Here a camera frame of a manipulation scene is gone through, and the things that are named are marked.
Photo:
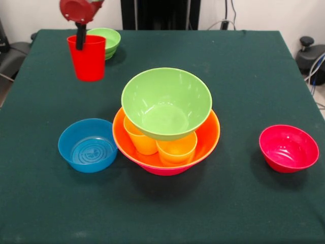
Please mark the large green bowl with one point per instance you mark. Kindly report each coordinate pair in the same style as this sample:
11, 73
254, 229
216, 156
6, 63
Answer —
165, 101

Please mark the dark green tablecloth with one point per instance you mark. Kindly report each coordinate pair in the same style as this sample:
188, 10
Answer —
162, 203

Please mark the large pink bowl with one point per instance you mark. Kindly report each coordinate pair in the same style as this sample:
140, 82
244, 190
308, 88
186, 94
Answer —
165, 171

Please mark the black equipment base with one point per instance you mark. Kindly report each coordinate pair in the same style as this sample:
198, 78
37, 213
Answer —
309, 56

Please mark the large orange bowl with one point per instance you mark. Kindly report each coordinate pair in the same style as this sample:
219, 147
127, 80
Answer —
208, 134

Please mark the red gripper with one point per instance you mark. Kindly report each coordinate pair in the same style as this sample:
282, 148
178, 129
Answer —
76, 11

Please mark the black cabinet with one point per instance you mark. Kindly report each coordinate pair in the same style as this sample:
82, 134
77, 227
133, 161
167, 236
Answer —
162, 12

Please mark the red bowl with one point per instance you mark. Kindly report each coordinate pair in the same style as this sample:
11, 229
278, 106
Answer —
287, 150

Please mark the blue bowl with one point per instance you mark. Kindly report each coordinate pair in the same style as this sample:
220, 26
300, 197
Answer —
87, 166

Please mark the small green bowl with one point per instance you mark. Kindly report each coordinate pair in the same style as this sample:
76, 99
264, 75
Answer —
111, 40

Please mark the black power adapter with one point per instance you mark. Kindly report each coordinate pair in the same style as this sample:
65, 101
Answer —
224, 25

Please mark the red cup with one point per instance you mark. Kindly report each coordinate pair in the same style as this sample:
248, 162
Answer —
90, 63

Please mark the black chair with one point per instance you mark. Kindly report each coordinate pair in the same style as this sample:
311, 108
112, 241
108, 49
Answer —
15, 56

